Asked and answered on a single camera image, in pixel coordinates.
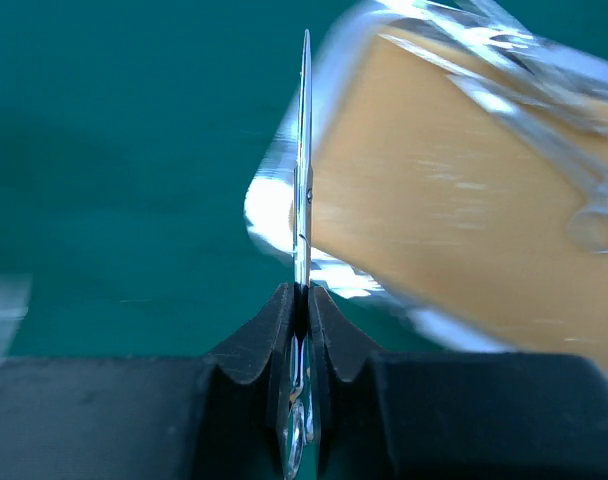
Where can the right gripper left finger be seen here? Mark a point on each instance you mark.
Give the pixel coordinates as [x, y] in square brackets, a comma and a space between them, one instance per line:
[221, 415]

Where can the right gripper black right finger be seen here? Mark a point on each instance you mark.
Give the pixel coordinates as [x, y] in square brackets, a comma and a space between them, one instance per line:
[451, 415]

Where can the metal tray yellow liner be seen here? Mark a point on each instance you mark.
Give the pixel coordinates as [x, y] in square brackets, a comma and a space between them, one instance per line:
[423, 200]

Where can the green surgical cloth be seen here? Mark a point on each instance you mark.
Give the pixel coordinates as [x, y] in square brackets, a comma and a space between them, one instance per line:
[130, 132]

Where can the silver needle holder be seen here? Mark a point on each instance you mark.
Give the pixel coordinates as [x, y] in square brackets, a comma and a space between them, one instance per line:
[588, 226]

